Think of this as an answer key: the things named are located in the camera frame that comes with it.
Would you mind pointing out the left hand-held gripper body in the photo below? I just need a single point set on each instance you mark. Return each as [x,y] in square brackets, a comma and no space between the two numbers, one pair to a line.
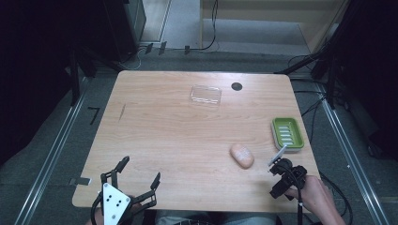
[115,201]

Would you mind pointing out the black metal stand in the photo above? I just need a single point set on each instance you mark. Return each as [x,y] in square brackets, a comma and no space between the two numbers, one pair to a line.
[331,59]

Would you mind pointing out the dark metal stand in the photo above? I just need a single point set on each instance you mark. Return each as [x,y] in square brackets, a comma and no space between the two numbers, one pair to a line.
[75,78]

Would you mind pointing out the person's right hand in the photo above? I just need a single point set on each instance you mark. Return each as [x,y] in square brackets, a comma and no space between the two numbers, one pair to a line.
[314,195]

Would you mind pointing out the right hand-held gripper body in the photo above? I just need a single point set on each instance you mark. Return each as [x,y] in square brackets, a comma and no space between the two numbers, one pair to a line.
[289,176]

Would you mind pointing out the black cabinet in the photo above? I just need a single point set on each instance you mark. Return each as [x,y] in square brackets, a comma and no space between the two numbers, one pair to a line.
[125,28]

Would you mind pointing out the black round table grommet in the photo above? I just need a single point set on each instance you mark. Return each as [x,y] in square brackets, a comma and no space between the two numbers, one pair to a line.
[236,86]

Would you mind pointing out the person's left hand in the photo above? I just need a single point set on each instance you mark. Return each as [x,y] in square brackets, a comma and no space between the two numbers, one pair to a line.
[136,206]

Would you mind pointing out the clear plastic lid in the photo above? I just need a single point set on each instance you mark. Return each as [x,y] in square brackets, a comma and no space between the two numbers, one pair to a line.
[206,94]

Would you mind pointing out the green soap dish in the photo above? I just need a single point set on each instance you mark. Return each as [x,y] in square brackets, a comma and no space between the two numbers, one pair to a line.
[287,133]

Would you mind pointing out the metal floor rail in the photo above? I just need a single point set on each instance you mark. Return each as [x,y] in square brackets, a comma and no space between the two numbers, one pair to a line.
[51,156]
[350,156]

